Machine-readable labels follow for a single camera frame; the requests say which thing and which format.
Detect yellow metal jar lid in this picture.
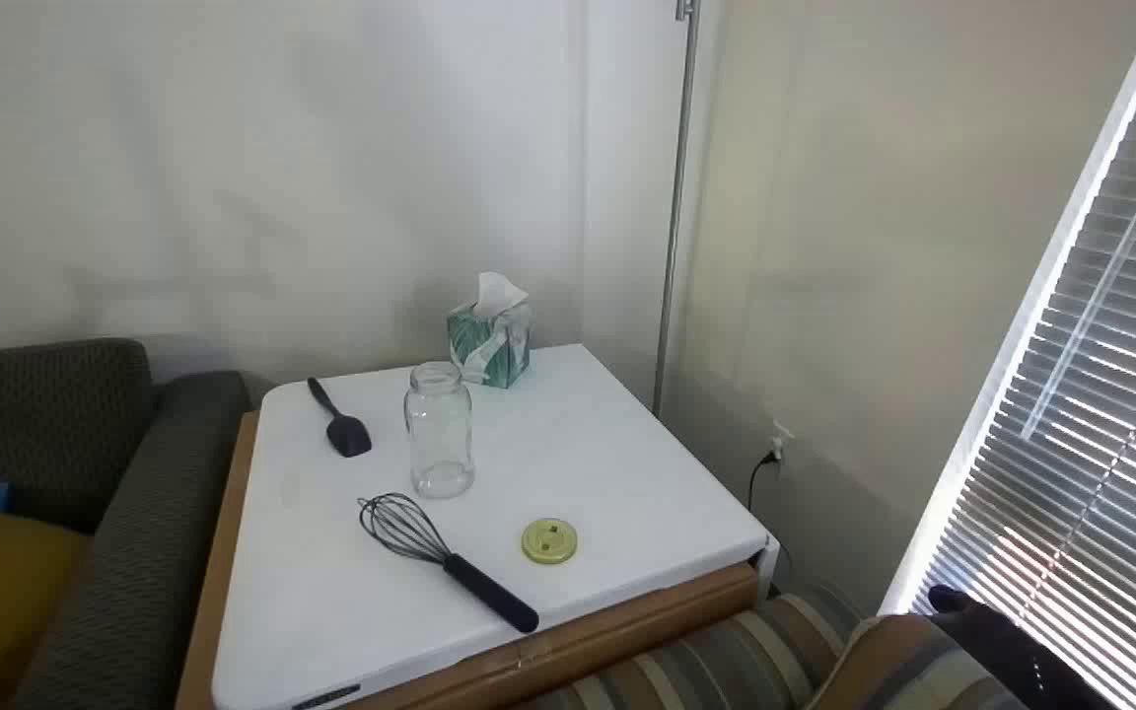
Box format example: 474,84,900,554
523,512,584,569

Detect clear glass jar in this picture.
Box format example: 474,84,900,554
399,358,479,506

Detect teal patterned tissue box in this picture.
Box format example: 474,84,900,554
442,269,536,393

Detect white foam board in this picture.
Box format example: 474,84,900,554
208,343,782,710

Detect small black strip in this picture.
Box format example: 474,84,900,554
289,677,367,710

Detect grey fabric sofa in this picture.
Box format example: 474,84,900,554
0,335,256,710

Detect white window blinds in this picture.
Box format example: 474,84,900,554
880,0,1136,710

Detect black stand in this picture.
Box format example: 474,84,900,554
929,582,1116,710

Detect thin metal wall conduit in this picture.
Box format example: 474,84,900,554
649,0,707,421

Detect black power cable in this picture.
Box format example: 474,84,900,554
743,444,782,520

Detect white wall outlet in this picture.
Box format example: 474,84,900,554
763,419,800,470

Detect black wire whisk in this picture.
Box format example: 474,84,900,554
356,490,545,633

